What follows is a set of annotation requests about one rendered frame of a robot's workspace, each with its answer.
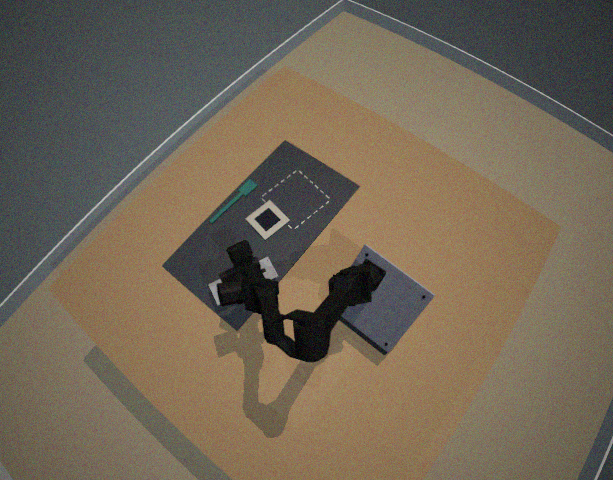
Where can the beige square tile with dark center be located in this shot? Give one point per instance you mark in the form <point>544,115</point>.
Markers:
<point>267,220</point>

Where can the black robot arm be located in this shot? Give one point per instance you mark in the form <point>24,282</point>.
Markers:
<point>312,330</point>

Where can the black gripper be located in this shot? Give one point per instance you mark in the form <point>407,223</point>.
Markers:
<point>241,257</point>

